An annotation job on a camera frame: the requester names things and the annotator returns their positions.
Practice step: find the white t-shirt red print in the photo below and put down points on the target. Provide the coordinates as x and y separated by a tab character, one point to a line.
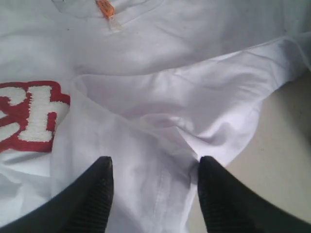
155	86

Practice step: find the orange neck label tag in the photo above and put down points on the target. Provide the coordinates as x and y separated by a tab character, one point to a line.
106	8

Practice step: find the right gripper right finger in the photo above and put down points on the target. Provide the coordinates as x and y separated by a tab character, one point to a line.
228	206

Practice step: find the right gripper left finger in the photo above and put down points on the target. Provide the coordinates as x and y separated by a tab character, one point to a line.
82	207

